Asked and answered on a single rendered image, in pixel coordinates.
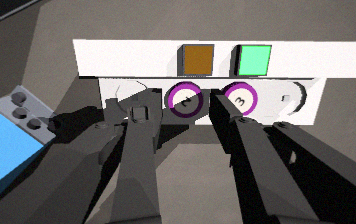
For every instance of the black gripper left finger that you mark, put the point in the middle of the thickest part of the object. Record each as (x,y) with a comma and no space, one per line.
(67,187)

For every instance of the magenta round cap with white number 2 top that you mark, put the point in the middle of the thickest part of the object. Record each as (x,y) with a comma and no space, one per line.
(185,99)

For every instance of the magenta screw cap with number 3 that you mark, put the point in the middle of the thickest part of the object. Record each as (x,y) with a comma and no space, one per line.
(242,95)

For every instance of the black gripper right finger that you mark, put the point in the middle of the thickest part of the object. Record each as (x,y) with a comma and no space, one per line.
(322,186)

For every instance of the white tray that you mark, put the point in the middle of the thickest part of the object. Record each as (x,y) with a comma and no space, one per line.
(277,70)

